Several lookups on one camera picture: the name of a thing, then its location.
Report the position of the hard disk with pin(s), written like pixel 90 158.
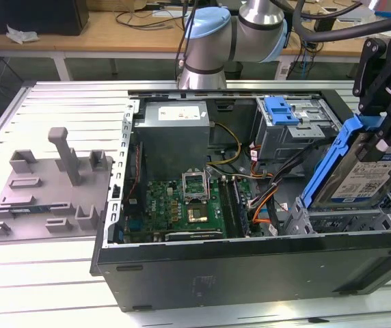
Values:
pixel 359 184

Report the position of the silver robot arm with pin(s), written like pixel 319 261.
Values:
pixel 209 48

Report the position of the small black box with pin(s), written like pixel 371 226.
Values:
pixel 325 24

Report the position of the blue drive cage latch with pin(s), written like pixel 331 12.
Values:
pixel 281 112

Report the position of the metal optical drive cage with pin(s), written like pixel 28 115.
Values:
pixel 284 143

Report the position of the dark waste bin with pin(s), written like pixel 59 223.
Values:
pixel 233 70

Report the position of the installed RAM stick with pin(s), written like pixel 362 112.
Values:
pixel 241 208

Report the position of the locking lever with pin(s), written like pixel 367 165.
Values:
pixel 209 186

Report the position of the grey power supply unit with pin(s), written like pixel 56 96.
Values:
pixel 171 143

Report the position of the CPU socket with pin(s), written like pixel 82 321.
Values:
pixel 197 214

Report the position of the graphics card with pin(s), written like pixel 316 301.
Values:
pixel 192 235

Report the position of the black open PC case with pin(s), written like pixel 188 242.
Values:
pixel 216 280

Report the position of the wooden desk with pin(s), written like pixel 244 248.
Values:
pixel 130 37

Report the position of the green motherboard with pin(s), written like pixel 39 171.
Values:
pixel 163 212

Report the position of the black computer tower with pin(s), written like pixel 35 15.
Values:
pixel 45 17

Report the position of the grey parts rack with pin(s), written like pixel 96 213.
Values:
pixel 45 191

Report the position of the crumpled white plastic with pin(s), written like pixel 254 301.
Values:
pixel 23 34

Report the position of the loose RAM stick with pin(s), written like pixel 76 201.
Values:
pixel 24 210

